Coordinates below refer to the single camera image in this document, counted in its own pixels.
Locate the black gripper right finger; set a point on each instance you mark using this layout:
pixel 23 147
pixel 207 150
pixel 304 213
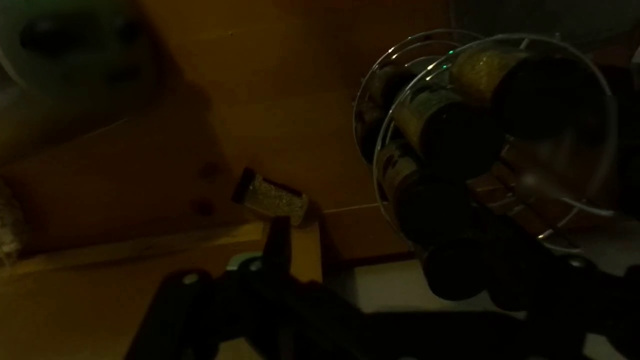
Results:
pixel 533 281

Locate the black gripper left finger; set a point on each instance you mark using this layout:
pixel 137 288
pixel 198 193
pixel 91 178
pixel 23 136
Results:
pixel 278 247

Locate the black lid spice jar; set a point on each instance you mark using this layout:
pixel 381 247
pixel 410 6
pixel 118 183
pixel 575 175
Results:
pixel 533 100
pixel 456 270
pixel 461 143
pixel 273 196
pixel 432 207

